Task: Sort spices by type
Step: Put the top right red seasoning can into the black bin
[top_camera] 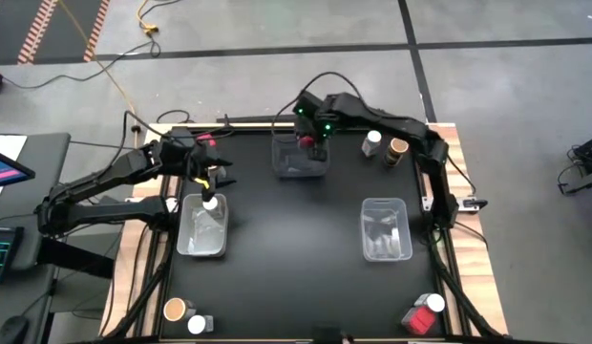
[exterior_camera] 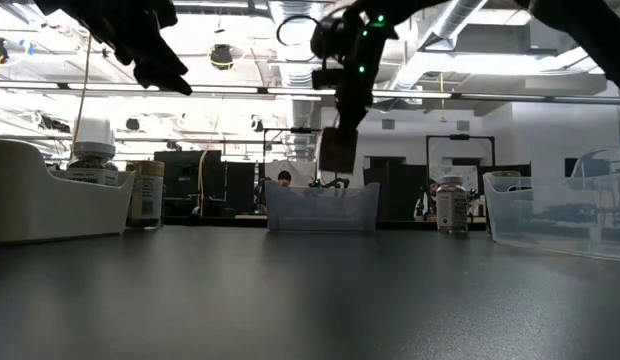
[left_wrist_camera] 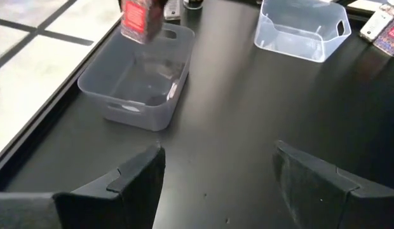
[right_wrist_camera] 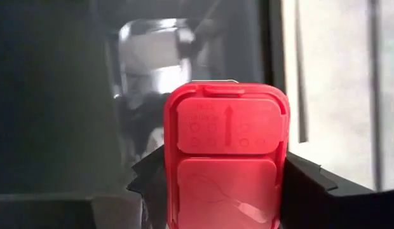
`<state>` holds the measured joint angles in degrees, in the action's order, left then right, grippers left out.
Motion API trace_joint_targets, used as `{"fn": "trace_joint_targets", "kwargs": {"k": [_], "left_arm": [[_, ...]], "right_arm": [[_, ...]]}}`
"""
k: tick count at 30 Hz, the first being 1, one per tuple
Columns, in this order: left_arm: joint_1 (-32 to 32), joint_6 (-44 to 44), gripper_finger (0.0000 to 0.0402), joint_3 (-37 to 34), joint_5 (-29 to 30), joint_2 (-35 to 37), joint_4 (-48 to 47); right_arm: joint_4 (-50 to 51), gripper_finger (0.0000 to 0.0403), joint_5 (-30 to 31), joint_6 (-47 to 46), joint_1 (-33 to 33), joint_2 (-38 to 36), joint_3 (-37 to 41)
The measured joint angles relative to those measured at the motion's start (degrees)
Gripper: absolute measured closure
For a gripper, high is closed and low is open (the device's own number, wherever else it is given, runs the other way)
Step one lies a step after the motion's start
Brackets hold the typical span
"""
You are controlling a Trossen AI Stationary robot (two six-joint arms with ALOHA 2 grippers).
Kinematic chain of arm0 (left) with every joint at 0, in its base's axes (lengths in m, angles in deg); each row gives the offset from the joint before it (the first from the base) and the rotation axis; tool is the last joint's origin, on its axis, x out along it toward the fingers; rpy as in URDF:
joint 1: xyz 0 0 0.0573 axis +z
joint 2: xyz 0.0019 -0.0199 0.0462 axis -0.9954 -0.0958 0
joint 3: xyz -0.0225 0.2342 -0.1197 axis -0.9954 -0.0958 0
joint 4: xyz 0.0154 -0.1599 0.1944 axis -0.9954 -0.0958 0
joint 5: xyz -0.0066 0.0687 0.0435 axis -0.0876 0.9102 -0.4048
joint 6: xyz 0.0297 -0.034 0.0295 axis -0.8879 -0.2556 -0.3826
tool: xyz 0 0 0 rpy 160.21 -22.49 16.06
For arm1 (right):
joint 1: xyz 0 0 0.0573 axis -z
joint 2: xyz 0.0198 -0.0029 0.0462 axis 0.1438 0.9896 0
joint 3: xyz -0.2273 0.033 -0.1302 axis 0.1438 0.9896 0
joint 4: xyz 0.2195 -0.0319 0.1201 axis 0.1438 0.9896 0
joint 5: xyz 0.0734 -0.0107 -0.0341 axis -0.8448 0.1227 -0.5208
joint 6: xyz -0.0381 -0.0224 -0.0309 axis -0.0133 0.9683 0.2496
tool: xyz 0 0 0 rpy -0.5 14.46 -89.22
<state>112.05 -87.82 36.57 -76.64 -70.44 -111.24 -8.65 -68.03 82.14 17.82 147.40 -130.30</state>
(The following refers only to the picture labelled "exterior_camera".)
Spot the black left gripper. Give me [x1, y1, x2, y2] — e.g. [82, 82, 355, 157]
[32, 0, 194, 96]

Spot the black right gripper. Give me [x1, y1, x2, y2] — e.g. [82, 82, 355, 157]
[314, 12, 399, 132]

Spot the red-lidded spice tin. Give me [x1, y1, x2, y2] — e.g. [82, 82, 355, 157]
[318, 126, 360, 175]

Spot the white-capped spice jar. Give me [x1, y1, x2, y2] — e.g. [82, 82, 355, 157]
[435, 174, 469, 236]
[64, 142, 120, 187]

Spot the black cabinet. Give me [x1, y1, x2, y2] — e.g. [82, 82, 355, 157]
[362, 155, 429, 221]

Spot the white rounded object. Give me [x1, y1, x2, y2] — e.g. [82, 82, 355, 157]
[74, 116, 116, 146]

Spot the grey translucent plastic bin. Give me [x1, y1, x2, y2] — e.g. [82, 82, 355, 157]
[264, 180, 381, 234]

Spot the white poster board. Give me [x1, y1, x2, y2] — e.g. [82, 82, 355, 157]
[428, 164, 480, 201]

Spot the white translucent plastic bin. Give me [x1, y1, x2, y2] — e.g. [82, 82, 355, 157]
[0, 138, 136, 245]

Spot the clear plastic bin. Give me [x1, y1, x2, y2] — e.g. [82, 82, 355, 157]
[482, 145, 620, 262]

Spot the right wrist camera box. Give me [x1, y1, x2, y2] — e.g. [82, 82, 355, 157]
[310, 67, 342, 92]

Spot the black rig frame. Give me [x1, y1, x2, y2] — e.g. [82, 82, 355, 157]
[262, 126, 324, 186]
[425, 133, 496, 176]

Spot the silver ventilation duct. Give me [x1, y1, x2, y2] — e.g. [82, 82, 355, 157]
[268, 0, 325, 161]
[387, 0, 491, 94]

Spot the yellow cable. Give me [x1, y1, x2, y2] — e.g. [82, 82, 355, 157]
[71, 32, 95, 146]
[438, 72, 449, 124]
[196, 112, 222, 217]

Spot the ceiling light rail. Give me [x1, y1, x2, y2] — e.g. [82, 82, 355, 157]
[0, 79, 620, 107]

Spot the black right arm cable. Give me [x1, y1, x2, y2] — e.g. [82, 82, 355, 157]
[275, 13, 322, 50]

